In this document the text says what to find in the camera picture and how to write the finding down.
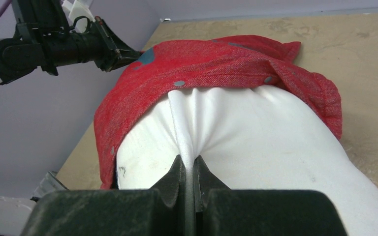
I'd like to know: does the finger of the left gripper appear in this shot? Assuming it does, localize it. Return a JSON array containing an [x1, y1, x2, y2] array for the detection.
[[93, 16, 142, 72]]

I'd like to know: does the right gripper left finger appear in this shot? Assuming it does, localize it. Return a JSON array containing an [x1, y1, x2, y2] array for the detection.
[[22, 156, 185, 236]]

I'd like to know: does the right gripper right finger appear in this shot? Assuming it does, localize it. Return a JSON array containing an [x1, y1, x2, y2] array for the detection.
[[193, 156, 347, 236]]

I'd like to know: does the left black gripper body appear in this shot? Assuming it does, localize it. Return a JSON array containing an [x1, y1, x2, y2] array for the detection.
[[12, 0, 106, 76]]

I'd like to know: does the white pillow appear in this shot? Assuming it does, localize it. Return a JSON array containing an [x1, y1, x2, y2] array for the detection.
[[116, 86, 378, 236]]

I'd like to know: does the red pillowcase with grey print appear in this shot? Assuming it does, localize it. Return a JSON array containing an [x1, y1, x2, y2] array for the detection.
[[94, 35, 343, 189]]

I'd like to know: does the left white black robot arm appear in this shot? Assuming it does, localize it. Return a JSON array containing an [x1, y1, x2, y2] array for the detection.
[[0, 0, 141, 86]]

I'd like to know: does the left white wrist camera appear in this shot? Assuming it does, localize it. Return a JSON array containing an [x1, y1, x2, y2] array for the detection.
[[61, 0, 95, 33]]

